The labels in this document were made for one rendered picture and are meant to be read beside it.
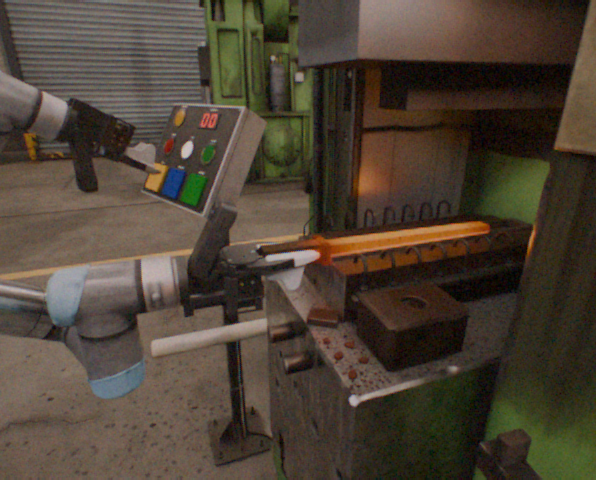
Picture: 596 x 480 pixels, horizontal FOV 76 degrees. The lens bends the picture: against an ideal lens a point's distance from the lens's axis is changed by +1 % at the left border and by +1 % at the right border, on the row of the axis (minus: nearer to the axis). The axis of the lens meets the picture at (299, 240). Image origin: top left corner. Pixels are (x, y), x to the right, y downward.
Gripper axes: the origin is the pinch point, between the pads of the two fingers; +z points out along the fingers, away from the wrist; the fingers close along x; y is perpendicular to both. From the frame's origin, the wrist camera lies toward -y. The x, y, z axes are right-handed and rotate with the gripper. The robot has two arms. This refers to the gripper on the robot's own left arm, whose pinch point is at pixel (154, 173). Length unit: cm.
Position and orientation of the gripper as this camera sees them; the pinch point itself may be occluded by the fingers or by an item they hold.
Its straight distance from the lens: 92.3
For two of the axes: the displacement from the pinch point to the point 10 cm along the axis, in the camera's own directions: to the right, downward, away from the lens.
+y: 3.6, -9.3, 0.1
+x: -7.1, -2.6, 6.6
